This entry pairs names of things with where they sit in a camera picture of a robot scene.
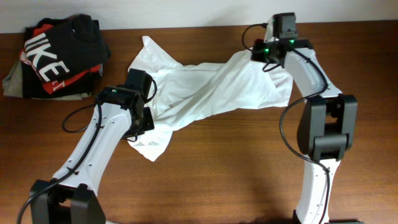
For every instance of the white t-shirt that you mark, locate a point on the white t-shirt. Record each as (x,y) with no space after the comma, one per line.
(187,93)

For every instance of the black folded garment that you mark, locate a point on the black folded garment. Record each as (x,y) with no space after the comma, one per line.
(80,83)

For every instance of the grey folded garment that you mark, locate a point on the grey folded garment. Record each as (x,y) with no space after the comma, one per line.
(12,85)

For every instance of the black Nike t-shirt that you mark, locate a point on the black Nike t-shirt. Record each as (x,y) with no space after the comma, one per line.
(66,49)

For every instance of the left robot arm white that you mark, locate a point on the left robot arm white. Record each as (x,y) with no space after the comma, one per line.
(71,196)

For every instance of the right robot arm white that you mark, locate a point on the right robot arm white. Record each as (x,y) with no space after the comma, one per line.
(326,129)

